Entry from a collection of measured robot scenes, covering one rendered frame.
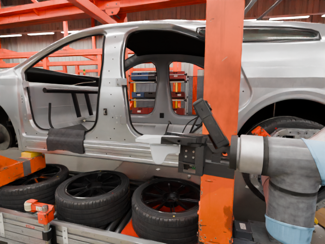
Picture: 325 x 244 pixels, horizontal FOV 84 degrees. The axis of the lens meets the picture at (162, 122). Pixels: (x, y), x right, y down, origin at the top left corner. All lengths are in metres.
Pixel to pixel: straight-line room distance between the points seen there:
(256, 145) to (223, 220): 0.76
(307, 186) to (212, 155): 0.16
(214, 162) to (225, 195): 0.63
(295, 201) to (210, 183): 0.63
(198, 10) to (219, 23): 10.39
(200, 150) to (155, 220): 1.08
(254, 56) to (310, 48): 0.33
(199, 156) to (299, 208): 0.19
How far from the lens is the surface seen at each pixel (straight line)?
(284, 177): 0.39
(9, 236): 2.18
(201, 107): 0.39
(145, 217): 1.45
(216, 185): 1.00
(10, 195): 2.21
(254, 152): 0.37
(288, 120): 1.49
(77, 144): 1.93
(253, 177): 1.45
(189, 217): 1.43
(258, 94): 1.45
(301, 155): 0.38
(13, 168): 2.29
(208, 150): 0.40
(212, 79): 0.90
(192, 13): 11.28
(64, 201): 1.76
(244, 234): 1.54
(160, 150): 0.38
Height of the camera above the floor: 1.33
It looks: 8 degrees down
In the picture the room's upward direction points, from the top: straight up
